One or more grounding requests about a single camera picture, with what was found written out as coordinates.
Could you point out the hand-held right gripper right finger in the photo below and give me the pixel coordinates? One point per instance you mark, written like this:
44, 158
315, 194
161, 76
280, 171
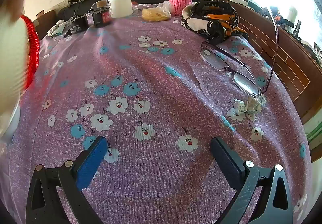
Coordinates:
224, 158

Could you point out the black box with red label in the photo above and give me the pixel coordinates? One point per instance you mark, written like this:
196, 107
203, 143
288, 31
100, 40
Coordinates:
102, 16

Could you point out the white and green glove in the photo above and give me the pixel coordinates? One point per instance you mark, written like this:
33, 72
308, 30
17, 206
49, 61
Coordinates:
56, 28

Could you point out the white bowl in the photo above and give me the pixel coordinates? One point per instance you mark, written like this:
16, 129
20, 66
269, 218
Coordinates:
10, 123

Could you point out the purple-framed eyeglasses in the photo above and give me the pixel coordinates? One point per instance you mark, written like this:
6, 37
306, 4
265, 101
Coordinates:
221, 60

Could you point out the wooden brick-pattern headboard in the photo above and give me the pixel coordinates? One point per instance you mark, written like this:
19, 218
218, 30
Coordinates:
281, 47

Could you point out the small black device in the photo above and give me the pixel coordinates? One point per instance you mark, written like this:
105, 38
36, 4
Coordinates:
78, 24

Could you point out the white plastic jar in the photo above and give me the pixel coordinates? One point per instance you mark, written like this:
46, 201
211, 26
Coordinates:
120, 3

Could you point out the large cream bowl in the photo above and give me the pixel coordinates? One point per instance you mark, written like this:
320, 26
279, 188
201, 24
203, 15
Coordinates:
12, 62

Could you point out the red plate with gold trim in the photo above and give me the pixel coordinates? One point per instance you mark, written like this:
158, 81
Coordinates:
32, 45

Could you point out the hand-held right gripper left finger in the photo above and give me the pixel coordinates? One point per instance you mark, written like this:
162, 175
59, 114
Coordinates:
90, 161

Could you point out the black and orange scarf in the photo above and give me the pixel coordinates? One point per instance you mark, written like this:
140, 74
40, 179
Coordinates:
208, 20

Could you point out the purple floral tablecloth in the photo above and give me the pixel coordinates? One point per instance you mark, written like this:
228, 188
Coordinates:
156, 88

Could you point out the plastic bag with yellow food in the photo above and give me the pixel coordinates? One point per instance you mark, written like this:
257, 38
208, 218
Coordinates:
154, 13

